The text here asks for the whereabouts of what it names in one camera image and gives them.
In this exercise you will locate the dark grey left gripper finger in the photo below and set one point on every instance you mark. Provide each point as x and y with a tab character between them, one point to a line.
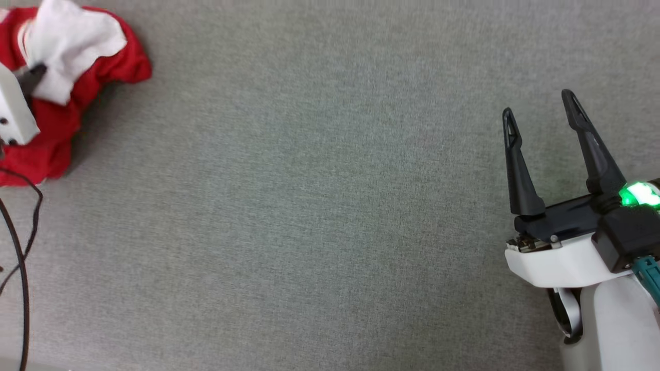
30	78

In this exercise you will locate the red and white garment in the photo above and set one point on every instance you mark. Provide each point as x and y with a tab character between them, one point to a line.
108	56

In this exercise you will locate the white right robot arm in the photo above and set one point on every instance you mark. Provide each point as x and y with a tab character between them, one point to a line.
619	330

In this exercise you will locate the teal right camera connector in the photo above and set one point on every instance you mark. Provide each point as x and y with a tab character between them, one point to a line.
649	273

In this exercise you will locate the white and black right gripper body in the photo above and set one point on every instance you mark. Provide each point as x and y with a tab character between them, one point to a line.
557	257

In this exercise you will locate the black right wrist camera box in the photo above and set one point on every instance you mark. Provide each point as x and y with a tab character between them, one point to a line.
629	237

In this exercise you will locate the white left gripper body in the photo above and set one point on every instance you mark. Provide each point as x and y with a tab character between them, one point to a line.
13	113

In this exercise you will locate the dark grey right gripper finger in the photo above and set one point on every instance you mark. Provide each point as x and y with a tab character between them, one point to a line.
598	165
521	185

